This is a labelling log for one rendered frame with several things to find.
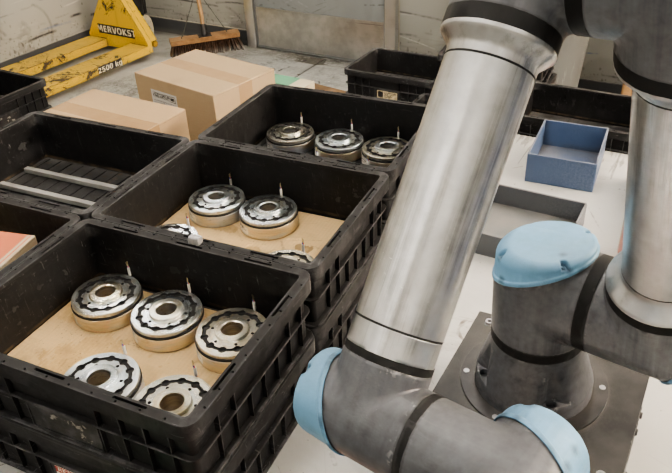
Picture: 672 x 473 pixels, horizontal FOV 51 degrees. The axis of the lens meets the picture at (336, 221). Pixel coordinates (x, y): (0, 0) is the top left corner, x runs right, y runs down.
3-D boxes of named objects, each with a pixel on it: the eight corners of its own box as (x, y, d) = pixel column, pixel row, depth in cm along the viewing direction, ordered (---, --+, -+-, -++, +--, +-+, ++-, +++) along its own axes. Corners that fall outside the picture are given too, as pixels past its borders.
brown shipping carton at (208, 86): (144, 127, 194) (133, 72, 186) (203, 101, 209) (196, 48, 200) (221, 155, 178) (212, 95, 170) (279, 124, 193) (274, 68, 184)
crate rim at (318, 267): (391, 185, 120) (392, 173, 119) (316, 285, 97) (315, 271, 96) (195, 149, 135) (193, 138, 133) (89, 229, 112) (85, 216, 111)
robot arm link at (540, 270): (515, 284, 96) (521, 199, 89) (613, 318, 89) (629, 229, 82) (472, 334, 89) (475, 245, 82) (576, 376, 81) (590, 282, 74)
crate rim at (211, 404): (315, 285, 97) (315, 271, 96) (193, 447, 74) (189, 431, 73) (89, 229, 112) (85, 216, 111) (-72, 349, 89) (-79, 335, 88)
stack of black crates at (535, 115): (630, 219, 248) (656, 99, 224) (612, 263, 226) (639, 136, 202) (518, 194, 265) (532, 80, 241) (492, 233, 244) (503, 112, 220)
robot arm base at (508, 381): (610, 371, 95) (620, 314, 90) (560, 443, 85) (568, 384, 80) (509, 328, 104) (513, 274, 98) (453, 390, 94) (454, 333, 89)
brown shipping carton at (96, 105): (195, 169, 172) (185, 108, 163) (131, 212, 156) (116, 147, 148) (106, 146, 185) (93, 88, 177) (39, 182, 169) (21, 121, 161)
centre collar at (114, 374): (127, 371, 91) (126, 368, 90) (103, 398, 87) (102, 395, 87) (95, 362, 92) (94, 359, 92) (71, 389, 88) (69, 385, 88)
